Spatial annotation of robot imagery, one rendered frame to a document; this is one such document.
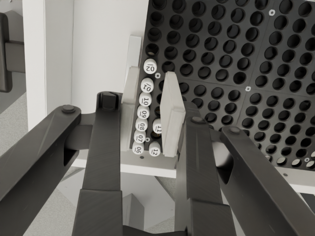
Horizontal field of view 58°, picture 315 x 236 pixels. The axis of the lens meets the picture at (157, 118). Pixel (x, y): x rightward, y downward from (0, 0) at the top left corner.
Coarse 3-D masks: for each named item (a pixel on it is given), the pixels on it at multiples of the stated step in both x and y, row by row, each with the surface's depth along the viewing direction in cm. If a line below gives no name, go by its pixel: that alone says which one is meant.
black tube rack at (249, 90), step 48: (192, 0) 25; (240, 0) 28; (288, 0) 28; (192, 48) 27; (240, 48) 27; (288, 48) 27; (192, 96) 29; (240, 96) 29; (288, 96) 29; (288, 144) 32
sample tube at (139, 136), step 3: (135, 132) 30; (138, 132) 30; (141, 132) 30; (144, 132) 30; (135, 135) 30; (138, 135) 30; (141, 135) 30; (144, 135) 30; (135, 138) 30; (138, 138) 30; (141, 138) 30; (144, 138) 30; (138, 141) 30; (141, 141) 30
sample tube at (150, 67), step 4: (148, 52) 30; (152, 52) 30; (148, 60) 26; (152, 60) 27; (144, 64) 26; (148, 64) 26; (152, 64) 26; (156, 64) 27; (144, 68) 26; (148, 68) 26; (152, 68) 26; (156, 68) 26; (148, 72) 27; (152, 72) 27
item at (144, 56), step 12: (168, 0) 25; (144, 36) 26; (144, 48) 27; (144, 60) 27; (156, 60) 27; (144, 72) 28; (156, 72) 28; (156, 84) 28; (132, 132) 31; (132, 144) 31; (144, 144) 31
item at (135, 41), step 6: (132, 36) 31; (138, 36) 32; (132, 42) 32; (138, 42) 32; (132, 48) 32; (138, 48) 32; (132, 54) 32; (138, 54) 32; (132, 60) 33; (138, 60) 33; (126, 66) 33; (126, 72) 33; (126, 78) 33
